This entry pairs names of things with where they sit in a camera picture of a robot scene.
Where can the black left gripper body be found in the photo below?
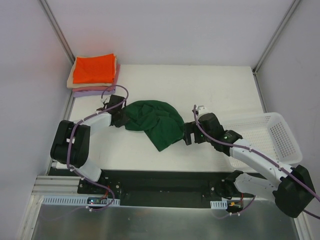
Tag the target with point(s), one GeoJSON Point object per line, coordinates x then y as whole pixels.
{"type": "Point", "coordinates": [120, 118]}

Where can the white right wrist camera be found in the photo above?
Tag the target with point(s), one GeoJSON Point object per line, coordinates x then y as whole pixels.
{"type": "Point", "coordinates": [201, 110]}

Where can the aluminium corner post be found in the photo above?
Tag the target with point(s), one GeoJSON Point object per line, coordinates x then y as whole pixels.
{"type": "Point", "coordinates": [277, 34]}
{"type": "Point", "coordinates": [57, 30]}

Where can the dark green t-shirt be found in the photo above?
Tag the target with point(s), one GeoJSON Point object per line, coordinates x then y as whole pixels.
{"type": "Point", "coordinates": [160, 121]}

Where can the white plastic perforated basket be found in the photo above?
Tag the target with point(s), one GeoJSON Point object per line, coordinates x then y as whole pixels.
{"type": "Point", "coordinates": [268, 133]}

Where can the folded lavender t-shirt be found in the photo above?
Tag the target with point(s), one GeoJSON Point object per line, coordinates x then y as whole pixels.
{"type": "Point", "coordinates": [109, 91]}

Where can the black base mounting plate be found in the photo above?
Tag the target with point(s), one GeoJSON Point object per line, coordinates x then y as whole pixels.
{"type": "Point", "coordinates": [174, 189]}

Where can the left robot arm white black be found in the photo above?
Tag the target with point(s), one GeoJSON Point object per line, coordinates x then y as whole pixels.
{"type": "Point", "coordinates": [71, 143]}

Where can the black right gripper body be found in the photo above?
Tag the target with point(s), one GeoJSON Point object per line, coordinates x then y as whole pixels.
{"type": "Point", "coordinates": [189, 133]}

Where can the folded orange t-shirt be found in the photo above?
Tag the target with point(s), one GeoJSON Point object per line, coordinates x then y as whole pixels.
{"type": "Point", "coordinates": [93, 68]}

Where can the right white cable duct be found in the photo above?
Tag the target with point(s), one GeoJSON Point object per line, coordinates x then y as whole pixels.
{"type": "Point", "coordinates": [219, 205]}

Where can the folded beige t-shirt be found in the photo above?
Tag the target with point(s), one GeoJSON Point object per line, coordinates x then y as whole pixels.
{"type": "Point", "coordinates": [71, 81]}

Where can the left white cable duct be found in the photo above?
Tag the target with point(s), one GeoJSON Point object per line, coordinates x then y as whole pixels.
{"type": "Point", "coordinates": [79, 201]}

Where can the folded pink t-shirt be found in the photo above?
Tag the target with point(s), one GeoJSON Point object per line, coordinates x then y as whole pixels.
{"type": "Point", "coordinates": [99, 88]}

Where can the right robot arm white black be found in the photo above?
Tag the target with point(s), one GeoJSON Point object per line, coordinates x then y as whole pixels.
{"type": "Point", "coordinates": [295, 186]}

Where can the white cable duct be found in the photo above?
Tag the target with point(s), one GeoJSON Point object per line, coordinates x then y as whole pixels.
{"type": "Point", "coordinates": [79, 201]}
{"type": "Point", "coordinates": [219, 205]}

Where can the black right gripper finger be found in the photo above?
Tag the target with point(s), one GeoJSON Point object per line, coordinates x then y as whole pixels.
{"type": "Point", "coordinates": [189, 138]}
{"type": "Point", "coordinates": [190, 127]}

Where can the right aluminium corner post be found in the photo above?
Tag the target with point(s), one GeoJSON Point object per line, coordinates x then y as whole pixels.
{"type": "Point", "coordinates": [277, 34]}

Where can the left aluminium corner post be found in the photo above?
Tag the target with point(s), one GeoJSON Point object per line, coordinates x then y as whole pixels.
{"type": "Point", "coordinates": [57, 30]}

